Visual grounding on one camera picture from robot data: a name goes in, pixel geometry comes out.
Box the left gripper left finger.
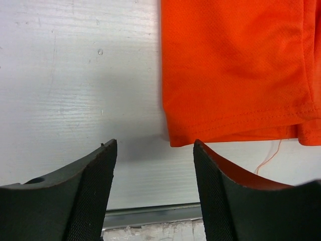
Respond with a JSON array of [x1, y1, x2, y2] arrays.
[[1, 139, 117, 240]]

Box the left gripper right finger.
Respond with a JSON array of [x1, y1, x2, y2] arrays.
[[193, 140, 320, 240]]

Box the orange t shirt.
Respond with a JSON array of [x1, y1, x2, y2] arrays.
[[160, 1, 320, 147]]

